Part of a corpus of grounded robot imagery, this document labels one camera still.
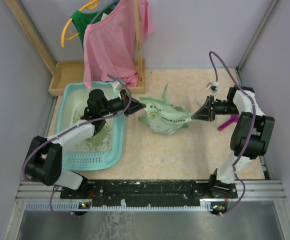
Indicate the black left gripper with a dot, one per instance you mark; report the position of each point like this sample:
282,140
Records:
126,99

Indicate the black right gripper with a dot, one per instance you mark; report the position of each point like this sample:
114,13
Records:
205,113

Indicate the green cat litter bag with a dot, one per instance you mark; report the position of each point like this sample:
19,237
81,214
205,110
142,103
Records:
162,116

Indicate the magenta litter scoop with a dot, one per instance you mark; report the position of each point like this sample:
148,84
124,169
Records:
232,119

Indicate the grey plastic bag clip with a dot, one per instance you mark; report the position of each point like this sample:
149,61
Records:
200,103

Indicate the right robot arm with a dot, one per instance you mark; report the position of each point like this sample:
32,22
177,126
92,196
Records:
250,138

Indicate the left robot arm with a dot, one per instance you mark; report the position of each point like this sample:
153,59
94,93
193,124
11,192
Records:
43,161

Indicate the green litter pellet pile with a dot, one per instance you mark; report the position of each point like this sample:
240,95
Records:
101,142

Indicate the teal plastic litter box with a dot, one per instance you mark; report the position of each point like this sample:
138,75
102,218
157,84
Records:
71,110

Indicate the pink t-shirt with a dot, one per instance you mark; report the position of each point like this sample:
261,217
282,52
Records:
109,47

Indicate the wooden clothes rack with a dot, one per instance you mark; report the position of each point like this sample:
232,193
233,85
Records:
66,72

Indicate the green shirt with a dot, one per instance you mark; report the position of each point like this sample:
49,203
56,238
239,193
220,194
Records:
81,20

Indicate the blue grey clothes hanger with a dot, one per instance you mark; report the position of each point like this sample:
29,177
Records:
105,10

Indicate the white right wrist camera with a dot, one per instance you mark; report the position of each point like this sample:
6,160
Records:
213,87

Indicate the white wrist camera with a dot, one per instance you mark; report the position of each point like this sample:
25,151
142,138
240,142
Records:
213,87
117,86

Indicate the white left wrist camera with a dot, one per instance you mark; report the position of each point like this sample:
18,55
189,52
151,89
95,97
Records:
117,86

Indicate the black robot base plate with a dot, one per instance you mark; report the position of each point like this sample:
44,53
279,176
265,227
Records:
149,193

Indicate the grey slotted cable duct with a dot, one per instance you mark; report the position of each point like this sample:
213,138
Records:
80,206

